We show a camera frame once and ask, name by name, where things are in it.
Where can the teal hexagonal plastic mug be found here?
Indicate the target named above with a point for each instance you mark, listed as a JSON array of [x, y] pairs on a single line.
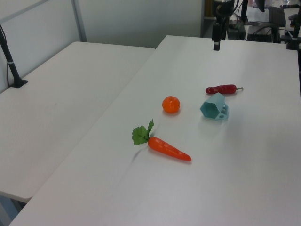
[[212, 107]]

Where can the orange toy carrot green leaves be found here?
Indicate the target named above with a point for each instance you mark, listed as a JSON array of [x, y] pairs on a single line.
[[164, 147]]

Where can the black Franka gripper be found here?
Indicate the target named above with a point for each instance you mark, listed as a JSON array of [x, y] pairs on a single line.
[[223, 8]]

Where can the black vertical stand pole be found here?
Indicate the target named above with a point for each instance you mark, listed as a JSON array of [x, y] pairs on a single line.
[[243, 11]]

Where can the black camera stand pole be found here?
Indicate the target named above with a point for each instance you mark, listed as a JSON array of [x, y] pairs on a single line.
[[9, 61]]

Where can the red toy chili pepper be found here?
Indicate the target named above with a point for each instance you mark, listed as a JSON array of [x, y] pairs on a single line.
[[222, 89]]

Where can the black office chair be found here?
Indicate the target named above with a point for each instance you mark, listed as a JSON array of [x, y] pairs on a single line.
[[277, 15]]

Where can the black tripod camera mount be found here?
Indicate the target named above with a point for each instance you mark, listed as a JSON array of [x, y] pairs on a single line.
[[294, 35]]

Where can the orange toy tangerine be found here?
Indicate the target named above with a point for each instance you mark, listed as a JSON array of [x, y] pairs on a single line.
[[171, 104]]

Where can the black equipment box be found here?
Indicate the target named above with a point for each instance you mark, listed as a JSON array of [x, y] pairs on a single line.
[[259, 34]]

